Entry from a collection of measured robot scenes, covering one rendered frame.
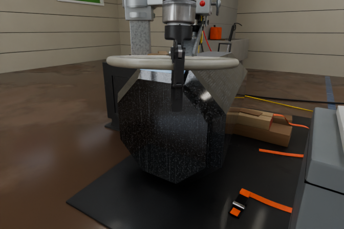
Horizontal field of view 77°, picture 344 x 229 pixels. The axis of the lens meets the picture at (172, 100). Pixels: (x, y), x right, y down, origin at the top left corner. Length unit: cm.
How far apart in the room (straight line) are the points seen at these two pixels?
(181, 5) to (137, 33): 176
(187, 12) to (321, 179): 48
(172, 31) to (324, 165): 46
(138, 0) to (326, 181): 204
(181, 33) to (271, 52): 601
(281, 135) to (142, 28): 170
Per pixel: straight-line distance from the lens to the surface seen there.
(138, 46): 233
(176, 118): 131
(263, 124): 229
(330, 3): 647
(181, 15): 58
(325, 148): 62
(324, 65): 650
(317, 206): 62
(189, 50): 120
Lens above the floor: 106
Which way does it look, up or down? 18 degrees down
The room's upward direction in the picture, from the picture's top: straight up
